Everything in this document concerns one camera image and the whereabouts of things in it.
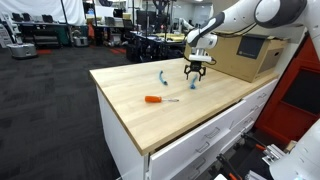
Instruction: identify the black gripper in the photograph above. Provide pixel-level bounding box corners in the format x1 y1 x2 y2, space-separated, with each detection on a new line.
183 60 207 82

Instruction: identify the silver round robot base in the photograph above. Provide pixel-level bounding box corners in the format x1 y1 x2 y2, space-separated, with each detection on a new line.
72 29 90 48

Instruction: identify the white arm on silver base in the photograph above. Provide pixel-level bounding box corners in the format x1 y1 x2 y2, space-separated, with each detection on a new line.
0 11 38 61

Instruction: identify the brown cardboard box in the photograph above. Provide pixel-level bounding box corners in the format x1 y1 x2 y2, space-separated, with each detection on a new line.
184 31 289 84

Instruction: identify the cluttered black table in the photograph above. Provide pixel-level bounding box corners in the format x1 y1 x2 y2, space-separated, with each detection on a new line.
125 29 186 64

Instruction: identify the white drawer cabinet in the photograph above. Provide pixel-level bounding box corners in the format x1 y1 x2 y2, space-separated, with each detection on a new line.
95 78 280 180

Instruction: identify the red metal panel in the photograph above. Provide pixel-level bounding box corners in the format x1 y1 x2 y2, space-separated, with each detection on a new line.
254 33 320 145

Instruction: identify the orange object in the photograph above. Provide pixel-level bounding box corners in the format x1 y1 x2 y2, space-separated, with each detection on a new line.
87 22 96 40

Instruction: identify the red floor mat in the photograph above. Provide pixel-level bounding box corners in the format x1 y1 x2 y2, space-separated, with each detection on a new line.
35 48 54 56

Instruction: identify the black desk with monitors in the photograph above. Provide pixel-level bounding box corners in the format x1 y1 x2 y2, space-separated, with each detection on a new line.
10 12 72 48

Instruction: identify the white curtain backdrop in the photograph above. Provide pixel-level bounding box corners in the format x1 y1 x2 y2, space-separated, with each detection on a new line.
0 0 87 27

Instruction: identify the orange handled screwdriver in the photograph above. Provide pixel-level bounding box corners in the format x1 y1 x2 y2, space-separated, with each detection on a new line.
144 95 180 104

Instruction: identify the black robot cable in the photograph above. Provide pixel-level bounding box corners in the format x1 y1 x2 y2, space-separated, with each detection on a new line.
212 22 258 39

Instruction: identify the black clamp orange handle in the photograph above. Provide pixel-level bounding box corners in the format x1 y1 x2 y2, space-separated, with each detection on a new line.
215 153 244 180
240 132 268 152

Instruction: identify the silver metal bracket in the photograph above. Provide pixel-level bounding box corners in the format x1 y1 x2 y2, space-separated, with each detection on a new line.
261 143 287 167

